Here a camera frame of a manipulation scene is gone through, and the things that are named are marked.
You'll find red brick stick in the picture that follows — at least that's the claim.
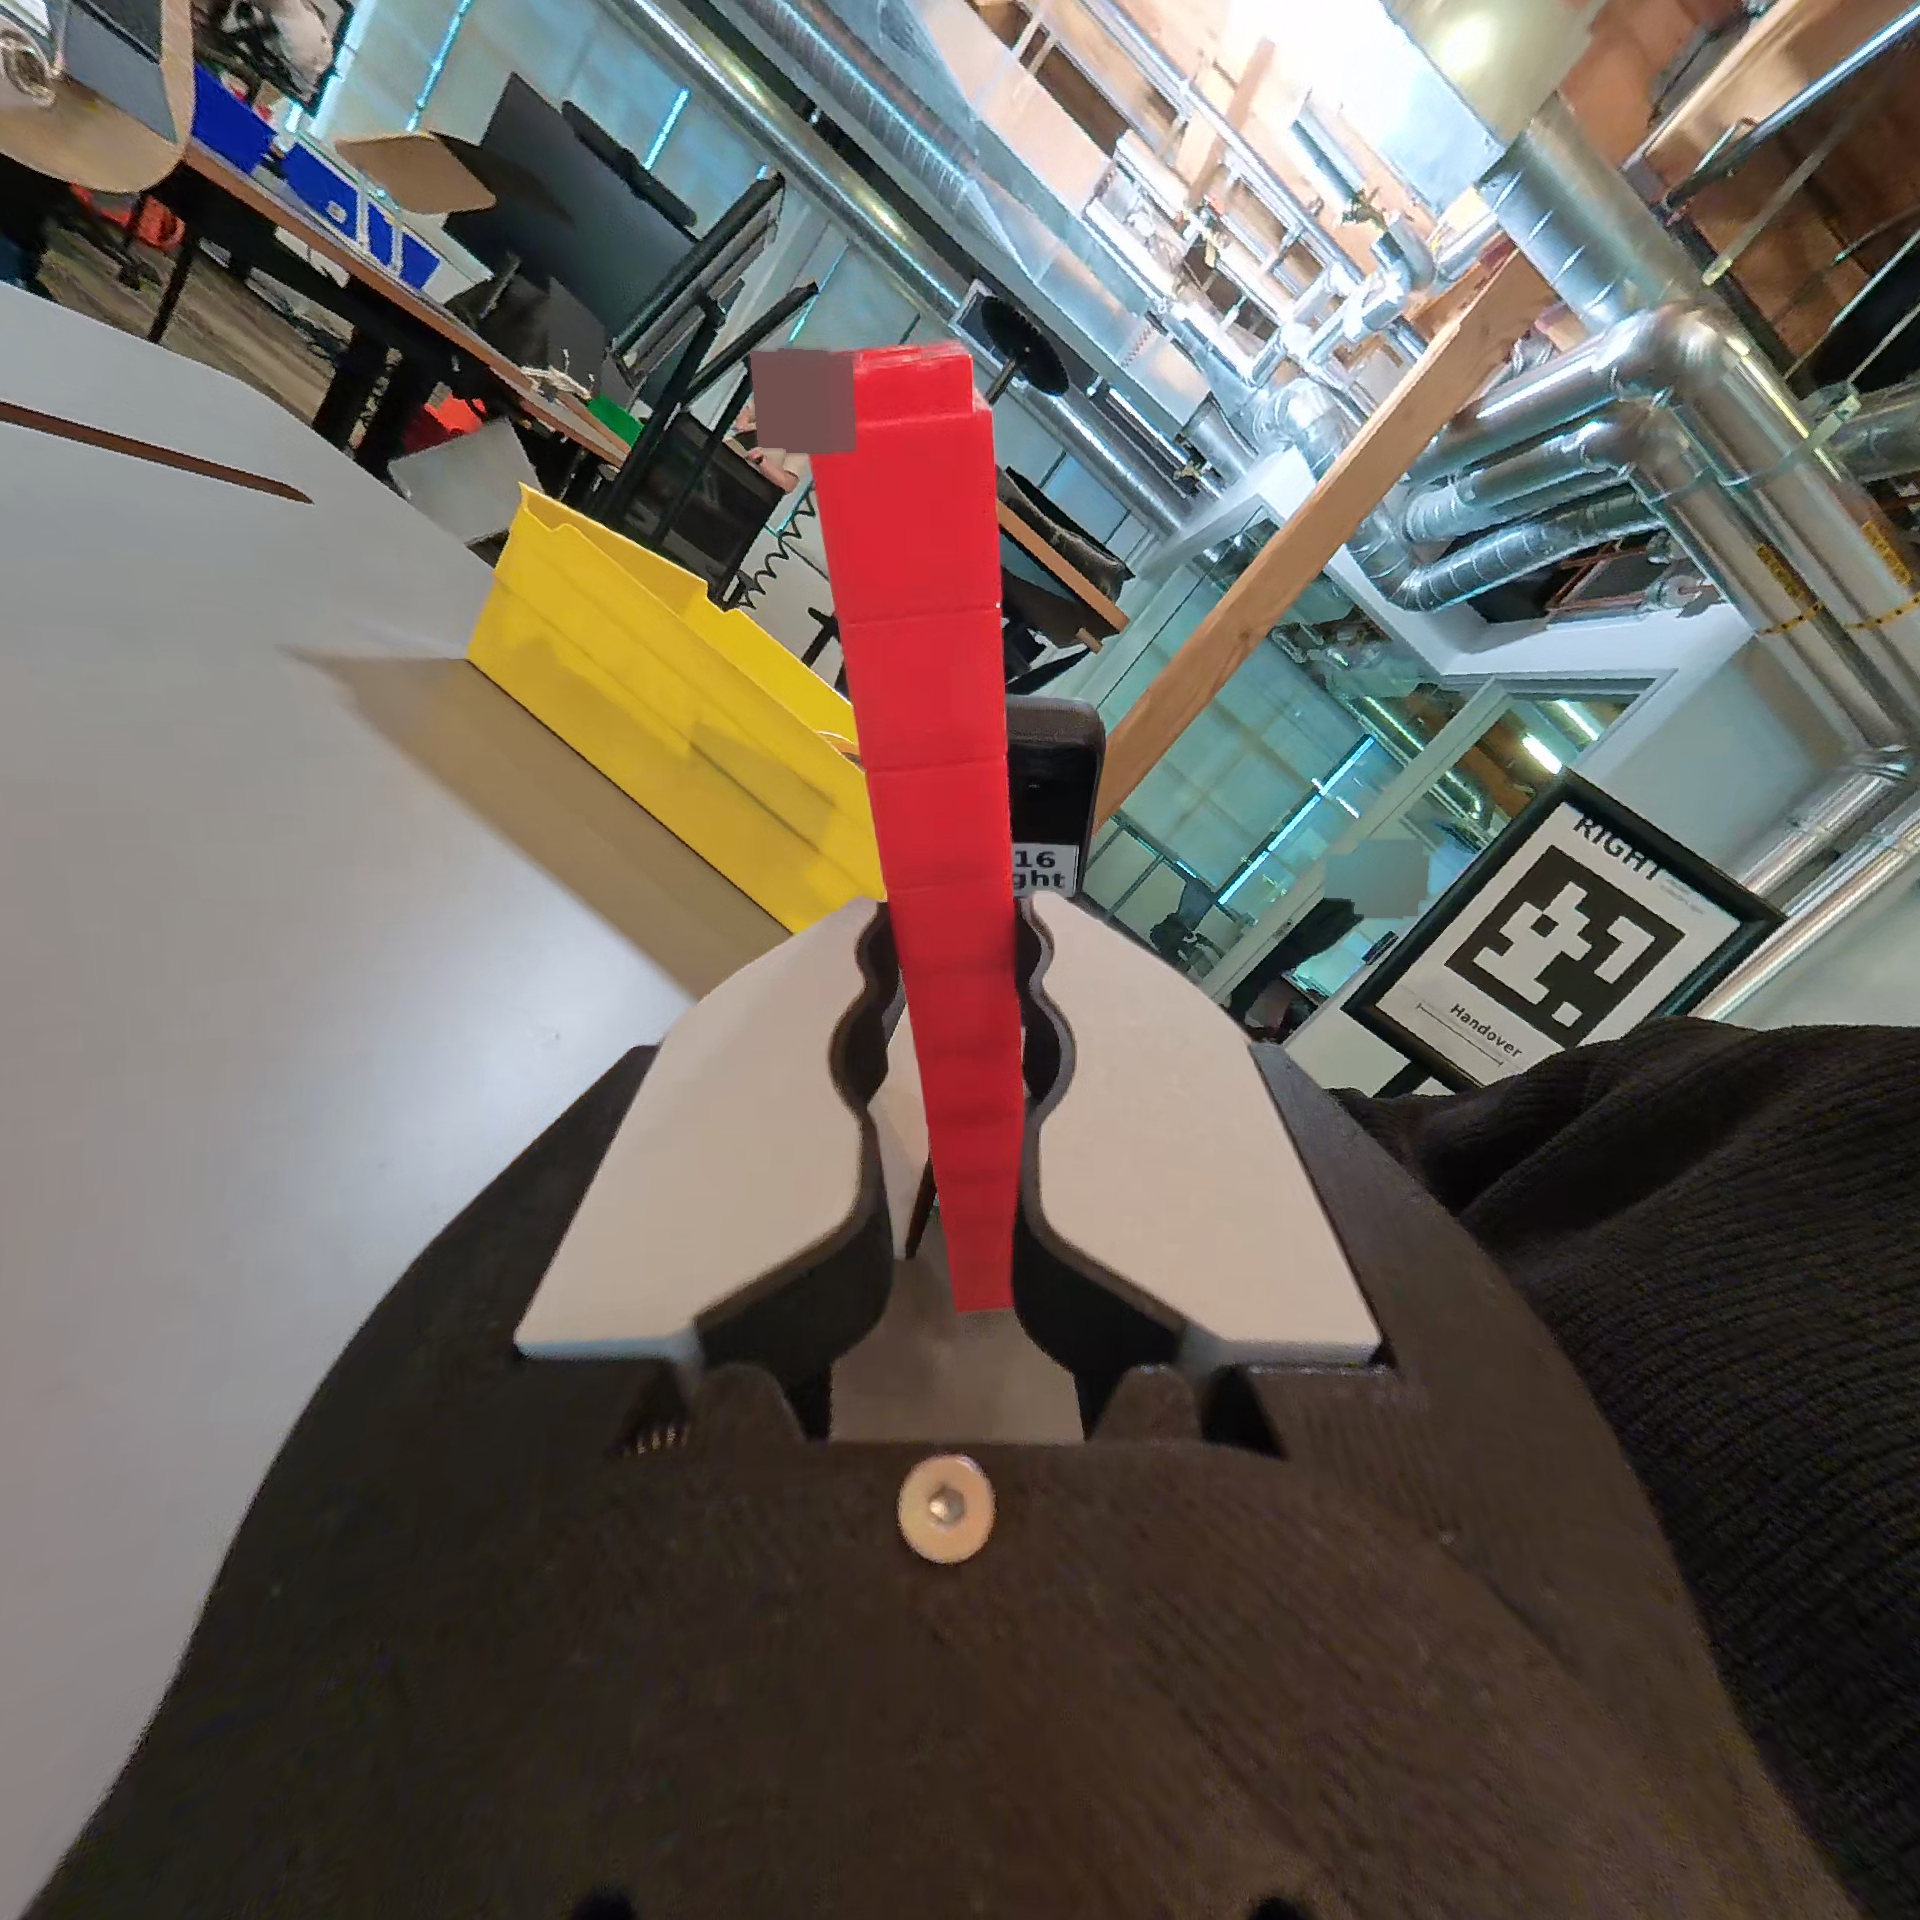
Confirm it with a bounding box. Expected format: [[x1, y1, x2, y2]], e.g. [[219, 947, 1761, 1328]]
[[814, 343, 1039, 1320]]

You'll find wooden top standing desk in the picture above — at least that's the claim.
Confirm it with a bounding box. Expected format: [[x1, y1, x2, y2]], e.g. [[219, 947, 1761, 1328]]
[[983, 474, 1140, 654]]

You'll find coiled cable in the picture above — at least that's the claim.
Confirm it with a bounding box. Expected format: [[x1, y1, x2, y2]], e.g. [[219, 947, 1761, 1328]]
[[741, 490, 829, 621]]

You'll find silver ventilation duct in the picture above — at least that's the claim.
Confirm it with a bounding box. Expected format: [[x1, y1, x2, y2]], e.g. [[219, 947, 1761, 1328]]
[[616, 0, 1261, 558], [1366, 294, 1920, 769]]

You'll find yellow storage bin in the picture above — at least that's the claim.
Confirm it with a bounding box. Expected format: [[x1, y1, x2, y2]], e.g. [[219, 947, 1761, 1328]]
[[462, 484, 900, 943]]

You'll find long wooden desk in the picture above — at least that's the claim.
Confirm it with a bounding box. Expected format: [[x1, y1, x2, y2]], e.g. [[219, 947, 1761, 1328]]
[[135, 136, 650, 489]]

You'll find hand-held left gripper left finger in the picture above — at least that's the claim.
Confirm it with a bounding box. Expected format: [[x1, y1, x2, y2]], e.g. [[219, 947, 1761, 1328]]
[[516, 900, 900, 1371]]

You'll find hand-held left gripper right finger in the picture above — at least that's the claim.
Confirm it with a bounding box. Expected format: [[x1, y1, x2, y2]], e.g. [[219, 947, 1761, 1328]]
[[1017, 888, 1391, 1377]]

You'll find person's right forearm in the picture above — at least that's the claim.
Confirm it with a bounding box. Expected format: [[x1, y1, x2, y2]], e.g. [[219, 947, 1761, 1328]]
[[1329, 1018, 1920, 1920]]

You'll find blue parts tray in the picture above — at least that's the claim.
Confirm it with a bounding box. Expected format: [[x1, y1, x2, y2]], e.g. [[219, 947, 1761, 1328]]
[[184, 73, 455, 296]]

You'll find black monitor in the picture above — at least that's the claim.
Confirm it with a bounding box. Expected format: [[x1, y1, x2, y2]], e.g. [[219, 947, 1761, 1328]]
[[479, 73, 821, 452]]

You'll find black white marker sign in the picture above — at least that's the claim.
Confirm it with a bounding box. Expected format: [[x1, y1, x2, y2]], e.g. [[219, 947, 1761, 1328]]
[[1337, 773, 1784, 1100]]

